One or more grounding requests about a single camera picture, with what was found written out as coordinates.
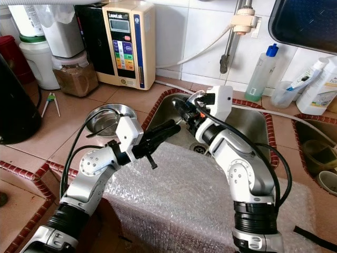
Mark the white plastic bottle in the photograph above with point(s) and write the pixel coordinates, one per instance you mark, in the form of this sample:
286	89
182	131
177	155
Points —
318	95

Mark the steel bowl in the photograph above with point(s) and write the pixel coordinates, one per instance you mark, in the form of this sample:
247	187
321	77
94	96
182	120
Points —
102	118

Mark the clear bottle blue cap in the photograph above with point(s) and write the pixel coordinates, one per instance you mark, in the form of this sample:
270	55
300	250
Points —
260	76

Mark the red container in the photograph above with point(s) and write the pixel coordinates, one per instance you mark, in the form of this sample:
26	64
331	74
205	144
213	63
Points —
10	52

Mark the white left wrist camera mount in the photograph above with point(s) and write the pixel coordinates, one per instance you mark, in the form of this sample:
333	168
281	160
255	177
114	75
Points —
129	132

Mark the green plastic bowl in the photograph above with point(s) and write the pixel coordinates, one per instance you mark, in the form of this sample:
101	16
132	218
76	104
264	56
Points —
321	155

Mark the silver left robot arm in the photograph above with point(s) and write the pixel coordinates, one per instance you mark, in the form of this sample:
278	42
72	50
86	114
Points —
84	195

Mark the small steel sink basin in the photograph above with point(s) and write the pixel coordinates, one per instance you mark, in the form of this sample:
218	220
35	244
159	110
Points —
299	132

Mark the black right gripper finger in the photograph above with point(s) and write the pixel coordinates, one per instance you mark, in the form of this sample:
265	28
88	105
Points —
185	104
181	114

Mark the steel faucet cream diverter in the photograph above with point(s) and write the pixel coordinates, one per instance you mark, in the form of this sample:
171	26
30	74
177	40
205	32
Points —
245	21

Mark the cream water ionizer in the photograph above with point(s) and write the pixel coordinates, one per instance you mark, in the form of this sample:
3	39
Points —
148	52

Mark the bubble wrap sheet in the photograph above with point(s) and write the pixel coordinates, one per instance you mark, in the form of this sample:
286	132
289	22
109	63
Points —
179	200

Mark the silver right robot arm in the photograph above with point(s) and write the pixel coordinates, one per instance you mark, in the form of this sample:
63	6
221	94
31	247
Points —
242	174

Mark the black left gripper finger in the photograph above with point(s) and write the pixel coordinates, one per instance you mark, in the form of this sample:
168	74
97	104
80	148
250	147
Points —
160	146
167	129

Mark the black tray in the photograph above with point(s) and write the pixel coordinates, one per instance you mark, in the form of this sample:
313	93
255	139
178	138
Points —
305	23

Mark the training chopsticks green connector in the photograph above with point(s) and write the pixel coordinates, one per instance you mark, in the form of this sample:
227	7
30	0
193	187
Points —
51	97

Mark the white cup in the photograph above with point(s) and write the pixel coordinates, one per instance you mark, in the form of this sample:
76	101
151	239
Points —
329	183

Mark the brown powder jar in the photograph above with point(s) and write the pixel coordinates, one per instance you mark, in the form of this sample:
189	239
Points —
76	81

